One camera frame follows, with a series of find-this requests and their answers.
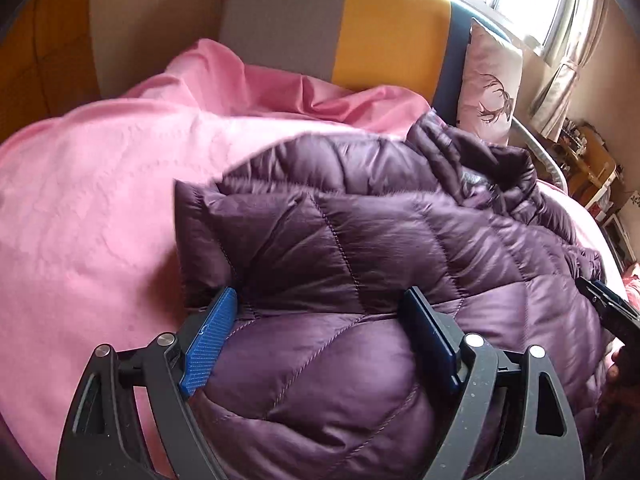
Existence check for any purple quilted down jacket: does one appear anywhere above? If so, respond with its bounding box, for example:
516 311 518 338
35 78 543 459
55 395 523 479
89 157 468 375
175 113 606 479

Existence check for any person's right hand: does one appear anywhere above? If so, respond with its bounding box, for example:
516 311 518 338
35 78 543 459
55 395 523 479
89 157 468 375
598 346 639 442

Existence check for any red pink bedding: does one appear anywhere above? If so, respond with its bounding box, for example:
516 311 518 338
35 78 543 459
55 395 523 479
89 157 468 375
623 263 640 311

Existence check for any wooden desk with clutter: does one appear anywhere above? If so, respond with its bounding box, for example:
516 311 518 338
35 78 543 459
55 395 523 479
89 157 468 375
553 118 622 221

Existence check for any pink bed blanket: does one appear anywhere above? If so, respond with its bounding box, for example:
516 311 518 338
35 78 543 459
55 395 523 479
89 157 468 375
0 38 632 480

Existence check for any pink patterned curtain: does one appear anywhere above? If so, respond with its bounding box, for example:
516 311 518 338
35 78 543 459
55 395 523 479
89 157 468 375
529 0 606 142

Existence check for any deer print pillow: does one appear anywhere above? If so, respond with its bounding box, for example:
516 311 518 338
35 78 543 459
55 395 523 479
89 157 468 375
457 18 524 145

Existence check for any grey yellow blue headboard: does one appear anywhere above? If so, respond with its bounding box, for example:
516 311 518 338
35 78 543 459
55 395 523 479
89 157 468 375
218 0 505 124

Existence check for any grey curved bed rail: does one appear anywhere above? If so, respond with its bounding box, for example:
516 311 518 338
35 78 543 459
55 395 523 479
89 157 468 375
510 118 568 195

